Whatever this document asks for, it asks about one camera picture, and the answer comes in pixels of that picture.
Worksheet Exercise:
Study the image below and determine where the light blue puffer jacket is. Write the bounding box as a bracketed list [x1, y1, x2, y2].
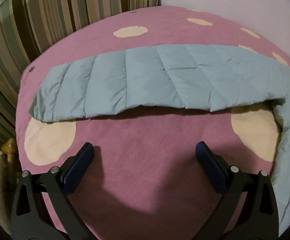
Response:
[29, 44, 290, 232]

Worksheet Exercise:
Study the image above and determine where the pink polka dot bedsheet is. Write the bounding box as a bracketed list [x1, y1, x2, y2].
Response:
[16, 6, 290, 239]

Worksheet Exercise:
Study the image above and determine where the striped fabric headboard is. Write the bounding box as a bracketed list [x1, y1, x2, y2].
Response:
[0, 0, 160, 146]

